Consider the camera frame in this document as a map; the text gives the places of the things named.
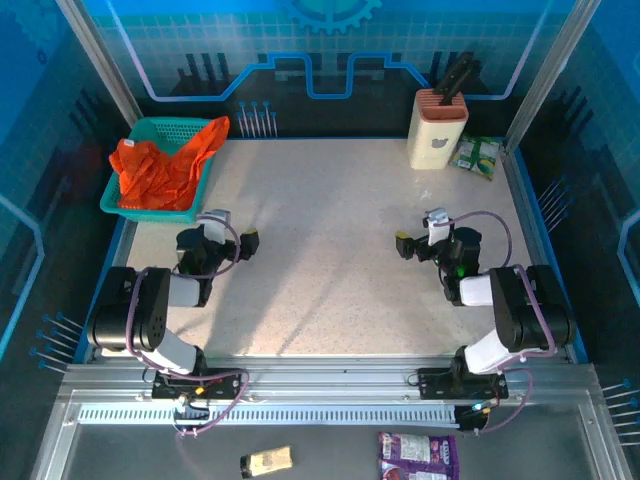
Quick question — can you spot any orange t-shirt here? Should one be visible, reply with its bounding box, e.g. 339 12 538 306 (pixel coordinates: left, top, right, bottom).
108 115 231 211

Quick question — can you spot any green snack packet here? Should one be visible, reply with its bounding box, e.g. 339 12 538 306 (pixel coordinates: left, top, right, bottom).
449 133 503 182

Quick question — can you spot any cream knife block pink top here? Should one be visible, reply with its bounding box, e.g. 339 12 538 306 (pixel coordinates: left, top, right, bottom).
406 88 470 171

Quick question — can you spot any teal plastic basket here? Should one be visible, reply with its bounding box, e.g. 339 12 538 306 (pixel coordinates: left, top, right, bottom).
99 117 224 225

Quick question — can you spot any purple snack packet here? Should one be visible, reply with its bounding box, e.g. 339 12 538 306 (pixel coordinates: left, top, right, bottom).
378 432 460 480

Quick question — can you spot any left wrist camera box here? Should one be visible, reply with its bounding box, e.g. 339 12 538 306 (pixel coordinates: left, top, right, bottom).
196 209 232 246

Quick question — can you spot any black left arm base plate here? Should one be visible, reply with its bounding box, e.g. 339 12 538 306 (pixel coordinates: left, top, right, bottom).
151 368 243 401

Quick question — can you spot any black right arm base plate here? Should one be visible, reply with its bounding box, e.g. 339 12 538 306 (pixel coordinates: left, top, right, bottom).
417 367 510 401

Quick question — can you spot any aluminium rail frame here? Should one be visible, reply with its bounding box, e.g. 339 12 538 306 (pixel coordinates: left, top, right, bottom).
29 355 636 480

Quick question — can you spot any small electronics board with wires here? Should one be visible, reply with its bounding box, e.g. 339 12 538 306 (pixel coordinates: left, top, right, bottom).
172 393 211 435
457 399 501 434

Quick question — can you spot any black knife handle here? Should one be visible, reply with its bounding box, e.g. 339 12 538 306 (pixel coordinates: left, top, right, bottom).
432 51 474 104
444 58 483 107

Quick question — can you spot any white slotted cable duct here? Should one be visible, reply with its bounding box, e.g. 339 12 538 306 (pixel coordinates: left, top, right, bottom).
78 403 461 429

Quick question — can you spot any aluminium frame post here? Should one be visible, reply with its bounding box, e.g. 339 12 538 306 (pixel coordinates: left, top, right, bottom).
54 0 146 131
504 0 601 151

